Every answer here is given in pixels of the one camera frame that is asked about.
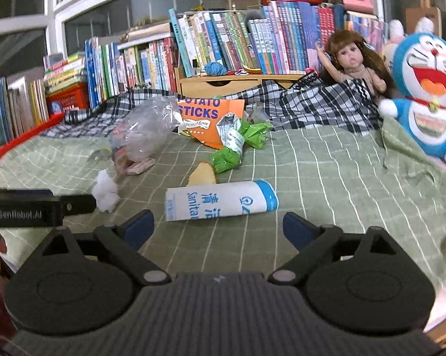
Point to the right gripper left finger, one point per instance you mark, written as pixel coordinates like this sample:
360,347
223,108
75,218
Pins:
118,246

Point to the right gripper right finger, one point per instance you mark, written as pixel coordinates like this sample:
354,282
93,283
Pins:
314,245

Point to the stack of books on basket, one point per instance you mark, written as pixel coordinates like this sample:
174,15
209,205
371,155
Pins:
65,73

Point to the row of books left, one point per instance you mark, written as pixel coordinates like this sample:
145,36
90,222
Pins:
112,68

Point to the row of books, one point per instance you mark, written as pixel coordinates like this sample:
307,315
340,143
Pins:
112,68
277,39

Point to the row of books right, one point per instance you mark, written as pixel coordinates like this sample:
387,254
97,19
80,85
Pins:
277,39

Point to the red tray edge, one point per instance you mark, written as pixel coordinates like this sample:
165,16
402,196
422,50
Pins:
54,120

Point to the white crumpled tissue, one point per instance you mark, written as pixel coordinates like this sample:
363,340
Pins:
105,192

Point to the green grid bed sheet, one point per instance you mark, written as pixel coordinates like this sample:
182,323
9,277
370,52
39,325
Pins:
326,175

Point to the white sanitary wipes tube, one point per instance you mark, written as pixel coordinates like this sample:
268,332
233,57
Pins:
214,201

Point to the yellow chip piece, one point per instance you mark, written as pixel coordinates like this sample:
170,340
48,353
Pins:
202,175

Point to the clear plastic bag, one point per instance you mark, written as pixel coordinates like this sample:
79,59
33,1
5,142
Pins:
144,129

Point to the green snack wrapper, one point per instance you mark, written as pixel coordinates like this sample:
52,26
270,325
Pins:
235,133

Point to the red plastic basket left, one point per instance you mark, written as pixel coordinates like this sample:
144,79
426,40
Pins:
71,98

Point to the black white plaid blanket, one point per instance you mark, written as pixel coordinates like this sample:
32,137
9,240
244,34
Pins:
308,103

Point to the orange potato sticks bag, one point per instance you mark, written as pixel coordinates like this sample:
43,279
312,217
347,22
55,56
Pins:
200,116

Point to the wooden desk organizer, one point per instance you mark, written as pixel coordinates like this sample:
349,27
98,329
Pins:
210,86

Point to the brown haired doll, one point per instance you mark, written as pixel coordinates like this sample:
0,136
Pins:
346,56

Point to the blue yarn ball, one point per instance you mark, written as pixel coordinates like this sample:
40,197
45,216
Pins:
215,69

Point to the blue Doraemon plush toy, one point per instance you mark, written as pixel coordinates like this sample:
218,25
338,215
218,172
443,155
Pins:
419,73

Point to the pink white bunny plush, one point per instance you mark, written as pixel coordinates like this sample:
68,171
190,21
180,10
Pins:
397,35

